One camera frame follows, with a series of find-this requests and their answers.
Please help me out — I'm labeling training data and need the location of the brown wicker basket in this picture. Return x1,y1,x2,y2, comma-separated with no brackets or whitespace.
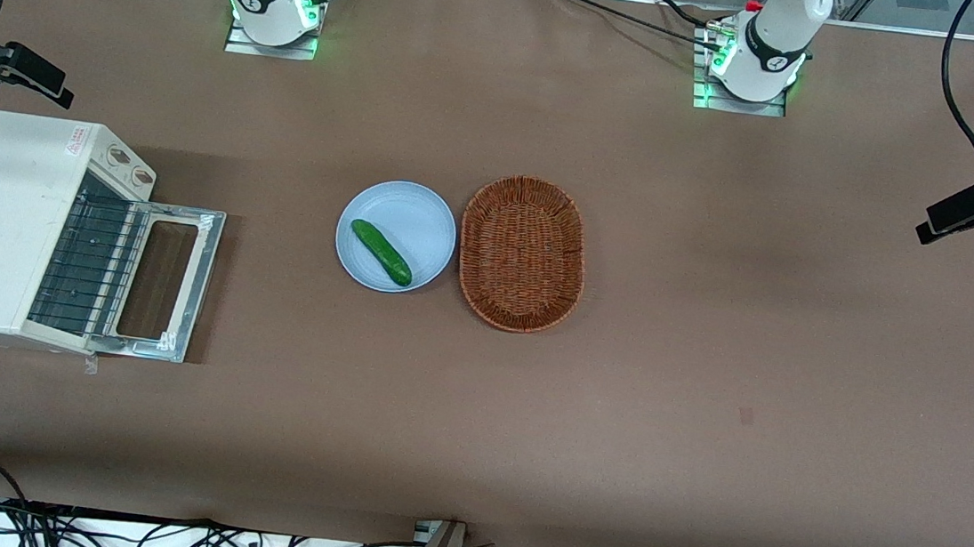
451,170,595,340

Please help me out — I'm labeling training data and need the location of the short black base cable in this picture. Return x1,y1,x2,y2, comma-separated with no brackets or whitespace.
650,0,728,29

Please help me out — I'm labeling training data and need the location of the brown table cover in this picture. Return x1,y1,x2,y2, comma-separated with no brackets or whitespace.
0,0,974,547

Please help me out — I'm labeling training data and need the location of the light blue round plate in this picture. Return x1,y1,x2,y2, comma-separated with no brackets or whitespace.
330,174,463,300

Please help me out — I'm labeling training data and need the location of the wire oven rack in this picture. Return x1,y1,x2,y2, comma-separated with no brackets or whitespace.
28,184,151,341

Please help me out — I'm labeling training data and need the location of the green cucumber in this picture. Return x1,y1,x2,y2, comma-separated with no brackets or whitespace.
345,218,418,288

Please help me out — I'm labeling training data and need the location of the black floor cable bundle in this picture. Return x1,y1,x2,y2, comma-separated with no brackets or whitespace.
0,490,392,547

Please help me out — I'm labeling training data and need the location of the long black base cable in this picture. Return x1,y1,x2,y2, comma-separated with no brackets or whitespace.
544,0,730,52

